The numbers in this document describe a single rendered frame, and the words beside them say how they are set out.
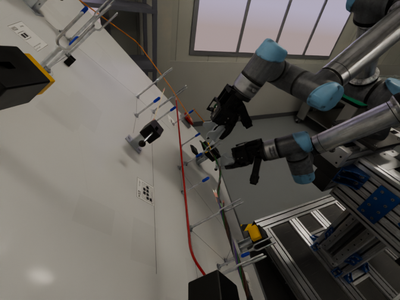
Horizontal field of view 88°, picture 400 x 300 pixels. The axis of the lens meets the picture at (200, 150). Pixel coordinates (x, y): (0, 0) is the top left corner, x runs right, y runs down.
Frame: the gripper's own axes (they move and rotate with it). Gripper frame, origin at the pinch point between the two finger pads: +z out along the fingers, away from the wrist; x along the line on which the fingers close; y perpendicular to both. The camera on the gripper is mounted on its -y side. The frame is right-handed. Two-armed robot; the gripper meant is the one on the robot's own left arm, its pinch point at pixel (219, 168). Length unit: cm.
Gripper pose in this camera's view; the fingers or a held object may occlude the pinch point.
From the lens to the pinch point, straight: 87.4
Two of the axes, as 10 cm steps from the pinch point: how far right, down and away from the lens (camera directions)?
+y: -3.3, -9.4, -1.0
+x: -4.2, 2.4, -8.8
